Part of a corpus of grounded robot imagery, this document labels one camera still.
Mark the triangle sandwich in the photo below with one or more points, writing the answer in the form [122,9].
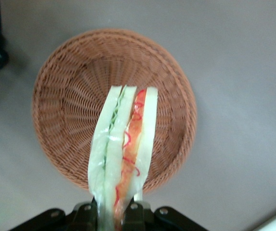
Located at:
[118,144]

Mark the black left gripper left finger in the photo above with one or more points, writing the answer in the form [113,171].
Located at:
[85,216]

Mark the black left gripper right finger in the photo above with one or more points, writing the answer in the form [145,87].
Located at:
[135,216]

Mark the round brown wicker basket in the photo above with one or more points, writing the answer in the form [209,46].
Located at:
[68,108]

